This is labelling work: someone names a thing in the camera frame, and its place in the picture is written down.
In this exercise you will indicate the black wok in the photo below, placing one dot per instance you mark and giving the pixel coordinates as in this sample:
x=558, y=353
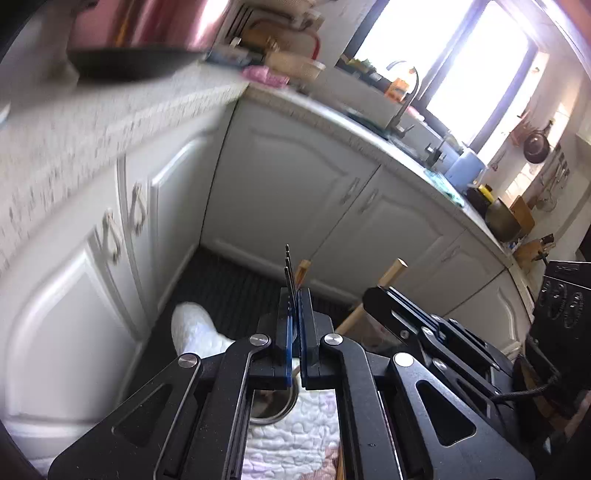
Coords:
x=134, y=64

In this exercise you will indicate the light wooden chopstick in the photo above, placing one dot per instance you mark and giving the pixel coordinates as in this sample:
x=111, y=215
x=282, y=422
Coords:
x=393, y=273
x=303, y=270

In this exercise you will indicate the wooden knife block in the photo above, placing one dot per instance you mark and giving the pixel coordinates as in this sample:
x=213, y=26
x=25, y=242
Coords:
x=533, y=251

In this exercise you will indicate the hanging dark pan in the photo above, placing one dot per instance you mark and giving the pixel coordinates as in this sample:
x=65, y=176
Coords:
x=536, y=145

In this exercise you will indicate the metal kitchen faucet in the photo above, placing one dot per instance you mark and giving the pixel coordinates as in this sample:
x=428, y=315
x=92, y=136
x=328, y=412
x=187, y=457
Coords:
x=406, y=101

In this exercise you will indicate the dark ribbed floor mat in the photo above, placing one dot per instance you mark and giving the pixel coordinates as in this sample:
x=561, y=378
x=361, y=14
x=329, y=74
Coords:
x=231, y=286

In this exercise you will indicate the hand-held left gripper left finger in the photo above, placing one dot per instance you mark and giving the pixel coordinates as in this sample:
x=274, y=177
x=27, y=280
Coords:
x=290, y=323

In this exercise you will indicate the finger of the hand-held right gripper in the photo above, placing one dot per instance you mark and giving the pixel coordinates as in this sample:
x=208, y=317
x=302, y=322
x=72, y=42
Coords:
x=383, y=309
x=422, y=308

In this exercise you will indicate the kitchen window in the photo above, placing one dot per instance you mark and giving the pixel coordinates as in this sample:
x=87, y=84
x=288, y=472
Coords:
x=461, y=69

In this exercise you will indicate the pastel quilted blanket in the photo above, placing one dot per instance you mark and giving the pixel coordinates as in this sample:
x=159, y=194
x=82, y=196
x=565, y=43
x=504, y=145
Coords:
x=194, y=332

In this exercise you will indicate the metal fork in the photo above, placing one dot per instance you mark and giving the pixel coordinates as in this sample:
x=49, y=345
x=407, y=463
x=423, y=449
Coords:
x=289, y=277

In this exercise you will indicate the dark round pot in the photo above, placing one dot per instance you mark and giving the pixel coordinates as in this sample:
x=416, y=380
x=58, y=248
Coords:
x=503, y=221

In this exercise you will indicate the teal cloth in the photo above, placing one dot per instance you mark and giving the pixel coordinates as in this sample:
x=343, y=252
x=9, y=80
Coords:
x=445, y=187

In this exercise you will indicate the maroon rice cooker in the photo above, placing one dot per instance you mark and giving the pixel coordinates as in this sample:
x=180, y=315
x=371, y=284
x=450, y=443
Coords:
x=152, y=23

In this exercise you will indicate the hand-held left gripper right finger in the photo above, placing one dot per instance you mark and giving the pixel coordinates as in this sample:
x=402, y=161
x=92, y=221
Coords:
x=305, y=323

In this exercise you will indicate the woven beige basket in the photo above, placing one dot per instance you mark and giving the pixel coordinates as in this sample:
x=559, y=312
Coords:
x=295, y=64

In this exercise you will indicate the small metal tap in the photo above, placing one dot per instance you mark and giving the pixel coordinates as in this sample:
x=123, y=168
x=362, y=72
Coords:
x=436, y=152

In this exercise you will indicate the yellow and black container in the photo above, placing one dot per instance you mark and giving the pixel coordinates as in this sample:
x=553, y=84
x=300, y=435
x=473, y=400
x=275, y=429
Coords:
x=480, y=196

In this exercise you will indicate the pink cloth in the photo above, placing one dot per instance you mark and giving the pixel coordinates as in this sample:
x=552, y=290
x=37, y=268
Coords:
x=265, y=76

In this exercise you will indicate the light blue kettle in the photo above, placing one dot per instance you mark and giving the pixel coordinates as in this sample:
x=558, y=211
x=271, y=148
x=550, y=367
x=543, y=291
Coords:
x=466, y=170

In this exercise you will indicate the speckled stone countertop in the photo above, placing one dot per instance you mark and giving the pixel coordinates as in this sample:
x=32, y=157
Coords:
x=115, y=124

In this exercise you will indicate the row of white cabinet doors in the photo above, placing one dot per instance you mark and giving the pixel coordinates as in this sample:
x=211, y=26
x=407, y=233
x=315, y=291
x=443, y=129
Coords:
x=277, y=184

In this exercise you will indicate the orange box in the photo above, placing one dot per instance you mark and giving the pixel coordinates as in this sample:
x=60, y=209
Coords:
x=397, y=87

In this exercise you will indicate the wooden cutting board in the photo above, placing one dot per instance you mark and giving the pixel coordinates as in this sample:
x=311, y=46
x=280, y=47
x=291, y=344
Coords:
x=524, y=214

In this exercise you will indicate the white insulated steel jar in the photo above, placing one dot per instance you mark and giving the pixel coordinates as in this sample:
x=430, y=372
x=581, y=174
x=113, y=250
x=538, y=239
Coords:
x=272, y=408

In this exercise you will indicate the hanging kitchen utensils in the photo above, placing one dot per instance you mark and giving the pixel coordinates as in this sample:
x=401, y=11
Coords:
x=556, y=175

